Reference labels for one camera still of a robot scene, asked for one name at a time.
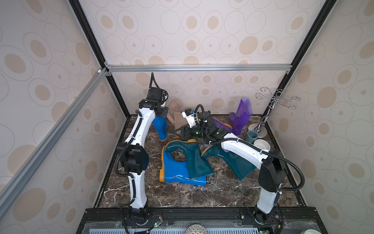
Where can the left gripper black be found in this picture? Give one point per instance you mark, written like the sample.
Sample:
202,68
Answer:
165,110

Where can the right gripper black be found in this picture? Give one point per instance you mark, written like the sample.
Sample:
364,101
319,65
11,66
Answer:
187,132

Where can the purple rain boot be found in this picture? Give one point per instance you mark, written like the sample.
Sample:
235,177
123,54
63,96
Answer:
219,124
239,119

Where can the beige rain boot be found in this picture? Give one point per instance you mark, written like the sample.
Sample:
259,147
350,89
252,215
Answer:
179,120
174,105

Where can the blue rain boot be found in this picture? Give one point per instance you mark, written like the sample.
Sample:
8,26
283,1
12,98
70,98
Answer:
177,171
160,124

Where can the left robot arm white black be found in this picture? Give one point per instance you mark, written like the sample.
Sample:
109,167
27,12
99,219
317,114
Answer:
132,159

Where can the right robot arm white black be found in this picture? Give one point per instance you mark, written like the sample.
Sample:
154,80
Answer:
271,166

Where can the purple rain boot standing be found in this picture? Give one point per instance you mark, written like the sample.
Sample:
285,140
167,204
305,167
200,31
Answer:
239,119

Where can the dark green rain boot left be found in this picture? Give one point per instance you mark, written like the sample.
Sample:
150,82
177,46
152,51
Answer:
197,166

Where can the dark green rain boot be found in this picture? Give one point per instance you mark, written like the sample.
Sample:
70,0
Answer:
197,166
241,167

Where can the dark green rain boot right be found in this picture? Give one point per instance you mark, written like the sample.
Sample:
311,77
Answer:
241,167

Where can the grey-green ceramic mug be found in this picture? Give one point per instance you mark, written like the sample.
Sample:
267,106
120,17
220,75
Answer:
251,136

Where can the white ceramic bowl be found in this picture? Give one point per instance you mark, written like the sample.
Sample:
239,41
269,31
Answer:
262,144

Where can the metal cup tree stand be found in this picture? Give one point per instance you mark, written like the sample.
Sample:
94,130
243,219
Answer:
274,99

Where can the left diagonal aluminium bar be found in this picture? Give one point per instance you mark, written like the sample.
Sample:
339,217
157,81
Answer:
29,168

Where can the horizontal aluminium frame bar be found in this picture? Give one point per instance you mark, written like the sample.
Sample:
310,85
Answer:
199,68

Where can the left black frame post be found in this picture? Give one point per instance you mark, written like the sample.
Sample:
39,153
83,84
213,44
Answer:
91,38

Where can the black frame post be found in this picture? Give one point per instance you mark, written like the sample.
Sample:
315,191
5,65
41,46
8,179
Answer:
91,38
311,35

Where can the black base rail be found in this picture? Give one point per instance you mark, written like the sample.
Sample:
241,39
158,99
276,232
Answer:
284,220

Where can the right black frame post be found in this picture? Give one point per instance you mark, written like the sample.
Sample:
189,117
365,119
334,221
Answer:
311,35

